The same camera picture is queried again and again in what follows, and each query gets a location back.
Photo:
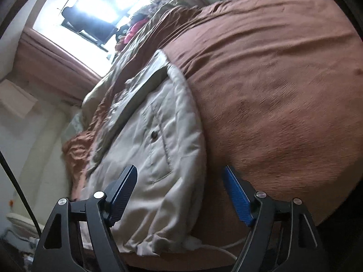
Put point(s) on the pale green pillow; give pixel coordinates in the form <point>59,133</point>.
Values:
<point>75,124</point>

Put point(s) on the beige zip jacket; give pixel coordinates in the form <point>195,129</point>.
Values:
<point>158,153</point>

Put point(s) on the bed with brown sheet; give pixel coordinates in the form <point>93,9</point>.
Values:
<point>269,76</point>

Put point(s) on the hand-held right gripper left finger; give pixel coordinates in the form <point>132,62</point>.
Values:
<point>122,195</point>

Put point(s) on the bright window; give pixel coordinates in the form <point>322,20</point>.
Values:
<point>93,0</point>

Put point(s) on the pink cloth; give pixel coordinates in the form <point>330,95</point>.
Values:
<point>136,28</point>

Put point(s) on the cream padded headboard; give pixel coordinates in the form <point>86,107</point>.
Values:
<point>48,161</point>

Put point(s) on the pink curtain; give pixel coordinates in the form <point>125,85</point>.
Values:
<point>56,68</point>

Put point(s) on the beige brown duvet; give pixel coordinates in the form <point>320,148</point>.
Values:
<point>167,14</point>

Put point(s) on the dark hanging garment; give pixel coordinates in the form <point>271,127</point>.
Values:
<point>88,22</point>

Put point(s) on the pile of clothes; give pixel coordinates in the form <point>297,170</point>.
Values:
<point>141,14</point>

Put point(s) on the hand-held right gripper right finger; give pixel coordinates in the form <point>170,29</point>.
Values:
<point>238,198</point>

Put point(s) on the cream wall cloth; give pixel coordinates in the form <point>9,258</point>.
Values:
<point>17,97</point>

